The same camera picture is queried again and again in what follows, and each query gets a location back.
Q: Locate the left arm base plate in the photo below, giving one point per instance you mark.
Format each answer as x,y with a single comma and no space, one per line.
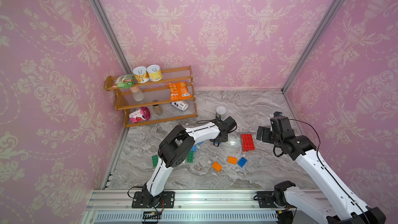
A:
165,200

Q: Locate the pink strawberry drink cup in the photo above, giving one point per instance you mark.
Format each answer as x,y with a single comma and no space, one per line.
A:
140,115

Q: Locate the aluminium mounting rail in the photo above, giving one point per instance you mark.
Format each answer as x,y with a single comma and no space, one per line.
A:
191,206

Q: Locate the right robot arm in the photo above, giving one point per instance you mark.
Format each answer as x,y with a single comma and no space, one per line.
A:
344,206

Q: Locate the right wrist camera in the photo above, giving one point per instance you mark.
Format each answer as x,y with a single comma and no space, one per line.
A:
277,114

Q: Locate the red lego brick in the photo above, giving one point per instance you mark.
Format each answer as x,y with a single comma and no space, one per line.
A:
246,138
247,143
246,148

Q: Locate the brown spice jar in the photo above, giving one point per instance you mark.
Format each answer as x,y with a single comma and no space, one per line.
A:
158,110

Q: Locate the green lego brick middle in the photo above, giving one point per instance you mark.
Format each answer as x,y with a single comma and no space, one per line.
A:
190,157

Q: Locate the yellow-label white can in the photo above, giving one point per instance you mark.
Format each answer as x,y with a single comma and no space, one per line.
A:
155,73

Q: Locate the blue lego brick front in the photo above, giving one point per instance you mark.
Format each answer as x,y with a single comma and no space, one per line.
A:
241,162

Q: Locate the white blueberry yogurt bottle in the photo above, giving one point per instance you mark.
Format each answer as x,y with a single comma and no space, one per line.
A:
180,105

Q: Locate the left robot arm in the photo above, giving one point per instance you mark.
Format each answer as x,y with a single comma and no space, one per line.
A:
174,150

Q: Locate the small green white-lid cup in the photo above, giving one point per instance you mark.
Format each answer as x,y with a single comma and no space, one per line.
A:
220,112

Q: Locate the light blue large lego brick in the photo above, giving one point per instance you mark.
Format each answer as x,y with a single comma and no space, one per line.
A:
194,148

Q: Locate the orange chips bag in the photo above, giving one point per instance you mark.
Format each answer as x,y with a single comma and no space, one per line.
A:
179,91

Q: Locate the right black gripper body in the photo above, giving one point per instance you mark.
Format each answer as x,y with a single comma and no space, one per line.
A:
269,137

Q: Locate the green snack packet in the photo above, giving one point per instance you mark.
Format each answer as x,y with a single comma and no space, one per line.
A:
124,81

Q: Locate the green lego brick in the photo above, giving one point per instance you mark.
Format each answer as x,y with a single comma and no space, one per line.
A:
155,160
190,157

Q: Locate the red lego brick front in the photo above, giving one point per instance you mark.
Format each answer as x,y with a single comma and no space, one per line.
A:
246,148

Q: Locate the orange lego brick front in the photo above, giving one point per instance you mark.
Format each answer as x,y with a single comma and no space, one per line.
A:
216,166

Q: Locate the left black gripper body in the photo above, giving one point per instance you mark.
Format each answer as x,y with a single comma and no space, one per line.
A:
225,139

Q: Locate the orange-label white can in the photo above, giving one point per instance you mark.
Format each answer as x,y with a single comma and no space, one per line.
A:
141,75

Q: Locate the wooden three-tier shelf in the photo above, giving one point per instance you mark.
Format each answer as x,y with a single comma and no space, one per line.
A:
156,93

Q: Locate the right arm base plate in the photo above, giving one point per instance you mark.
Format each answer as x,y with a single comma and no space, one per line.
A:
265,199

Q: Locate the orange lego brick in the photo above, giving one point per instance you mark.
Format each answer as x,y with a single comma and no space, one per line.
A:
232,160
216,166

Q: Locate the green lego brick left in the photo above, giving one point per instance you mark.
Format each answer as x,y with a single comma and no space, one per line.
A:
155,160

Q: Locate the orange lego brick right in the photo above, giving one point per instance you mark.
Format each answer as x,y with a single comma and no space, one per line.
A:
232,160

